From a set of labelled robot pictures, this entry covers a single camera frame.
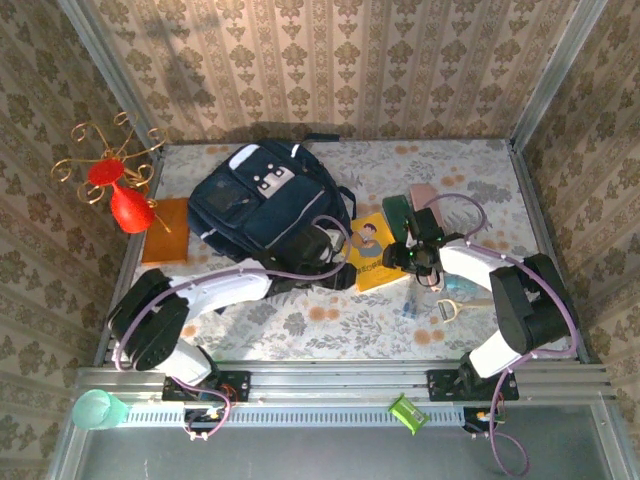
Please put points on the grey metal shelf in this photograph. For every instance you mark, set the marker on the grey metal shelf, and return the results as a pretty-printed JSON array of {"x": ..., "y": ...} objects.
[{"x": 300, "y": 455}]

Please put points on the yellow illustrated book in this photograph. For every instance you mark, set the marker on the yellow illustrated book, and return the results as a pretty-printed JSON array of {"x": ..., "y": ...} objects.
[{"x": 367, "y": 240}]

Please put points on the pink case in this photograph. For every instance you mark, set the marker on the pink case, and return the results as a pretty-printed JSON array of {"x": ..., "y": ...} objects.
[{"x": 422, "y": 195}]

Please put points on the light blue small item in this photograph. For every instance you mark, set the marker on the light blue small item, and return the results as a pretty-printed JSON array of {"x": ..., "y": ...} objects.
[{"x": 459, "y": 286}]

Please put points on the beige peeler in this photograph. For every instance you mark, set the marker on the beige peeler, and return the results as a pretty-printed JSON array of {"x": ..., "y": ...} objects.
[{"x": 450, "y": 310}]

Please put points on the teal plastic cup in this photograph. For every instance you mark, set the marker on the teal plastic cup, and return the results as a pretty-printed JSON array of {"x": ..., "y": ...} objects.
[{"x": 97, "y": 411}]

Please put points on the red plastic goblet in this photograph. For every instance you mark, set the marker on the red plastic goblet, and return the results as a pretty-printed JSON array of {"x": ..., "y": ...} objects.
[{"x": 131, "y": 212}]

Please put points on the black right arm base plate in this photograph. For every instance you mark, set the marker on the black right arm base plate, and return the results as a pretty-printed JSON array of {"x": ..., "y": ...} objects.
[{"x": 442, "y": 385}]

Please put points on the aluminium side rail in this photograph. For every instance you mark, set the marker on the aluminium side rail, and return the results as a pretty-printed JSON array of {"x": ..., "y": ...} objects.
[
  {"x": 131, "y": 250},
  {"x": 541, "y": 220}
]

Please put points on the dark green pencil case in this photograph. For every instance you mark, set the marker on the dark green pencil case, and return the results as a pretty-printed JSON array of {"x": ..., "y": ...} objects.
[{"x": 396, "y": 212}]

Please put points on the black connector board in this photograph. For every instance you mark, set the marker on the black connector board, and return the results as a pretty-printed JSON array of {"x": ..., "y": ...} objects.
[
  {"x": 472, "y": 417},
  {"x": 200, "y": 415}
]

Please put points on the clear blue pen pack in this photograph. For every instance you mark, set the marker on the clear blue pen pack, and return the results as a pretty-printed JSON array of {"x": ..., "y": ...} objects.
[{"x": 411, "y": 305}]

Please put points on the aluminium front rail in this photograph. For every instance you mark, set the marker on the aluminium front rail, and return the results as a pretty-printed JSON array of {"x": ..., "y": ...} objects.
[{"x": 340, "y": 380}]

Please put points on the small pink item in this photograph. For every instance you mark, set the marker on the small pink item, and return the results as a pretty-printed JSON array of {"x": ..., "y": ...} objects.
[{"x": 434, "y": 284}]

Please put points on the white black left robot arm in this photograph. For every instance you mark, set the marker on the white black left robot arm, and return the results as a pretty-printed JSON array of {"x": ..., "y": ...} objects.
[{"x": 220, "y": 292}]

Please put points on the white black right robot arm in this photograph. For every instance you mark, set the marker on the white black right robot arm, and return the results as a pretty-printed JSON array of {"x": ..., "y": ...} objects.
[{"x": 530, "y": 305}]

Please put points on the navy blue backpack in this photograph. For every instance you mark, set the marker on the navy blue backpack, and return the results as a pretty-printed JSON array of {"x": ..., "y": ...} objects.
[{"x": 260, "y": 210}]

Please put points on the aluminium corner post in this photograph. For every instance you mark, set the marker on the aluminium corner post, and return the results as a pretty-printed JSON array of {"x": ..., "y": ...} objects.
[
  {"x": 552, "y": 75},
  {"x": 114, "y": 75}
]

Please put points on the lime green packet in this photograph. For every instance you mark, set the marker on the lime green packet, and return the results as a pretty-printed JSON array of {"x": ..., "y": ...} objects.
[{"x": 409, "y": 414}]

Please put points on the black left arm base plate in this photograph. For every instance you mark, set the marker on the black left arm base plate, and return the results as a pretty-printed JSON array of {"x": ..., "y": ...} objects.
[{"x": 237, "y": 385}]

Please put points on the floral tablecloth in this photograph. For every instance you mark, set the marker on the floral tablecloth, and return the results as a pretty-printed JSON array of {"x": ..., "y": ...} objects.
[{"x": 350, "y": 330}]

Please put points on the orange wooden board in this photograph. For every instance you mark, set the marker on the orange wooden board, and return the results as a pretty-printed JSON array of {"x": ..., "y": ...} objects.
[{"x": 167, "y": 245}]

